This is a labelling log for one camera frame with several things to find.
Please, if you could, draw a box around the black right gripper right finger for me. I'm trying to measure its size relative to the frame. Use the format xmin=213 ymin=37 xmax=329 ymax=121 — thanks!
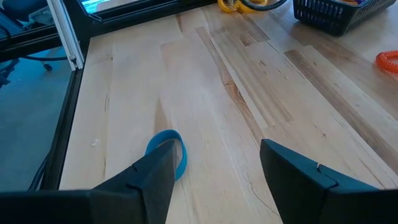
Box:
xmin=259 ymin=138 xmax=398 ymax=224

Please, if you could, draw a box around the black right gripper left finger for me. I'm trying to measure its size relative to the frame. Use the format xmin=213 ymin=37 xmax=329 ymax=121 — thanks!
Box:
xmin=0 ymin=139 xmax=178 ymax=224

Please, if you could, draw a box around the blue elastic band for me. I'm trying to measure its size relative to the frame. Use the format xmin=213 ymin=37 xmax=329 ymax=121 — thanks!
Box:
xmin=144 ymin=129 xmax=188 ymax=182

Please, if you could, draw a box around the orange coil keychain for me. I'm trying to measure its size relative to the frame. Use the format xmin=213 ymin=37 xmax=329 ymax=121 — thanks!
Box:
xmin=374 ymin=49 xmax=398 ymax=75

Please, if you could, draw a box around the black plastic basket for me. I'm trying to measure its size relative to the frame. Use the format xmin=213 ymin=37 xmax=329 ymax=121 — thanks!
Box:
xmin=292 ymin=0 xmax=398 ymax=37

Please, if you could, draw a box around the black under-table cable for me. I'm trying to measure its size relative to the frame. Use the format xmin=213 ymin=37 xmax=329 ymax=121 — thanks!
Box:
xmin=27 ymin=152 xmax=50 ymax=191

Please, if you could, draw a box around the silver aluminium bracket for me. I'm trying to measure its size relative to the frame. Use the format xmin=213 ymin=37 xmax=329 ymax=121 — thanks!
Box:
xmin=46 ymin=0 xmax=85 ymax=72

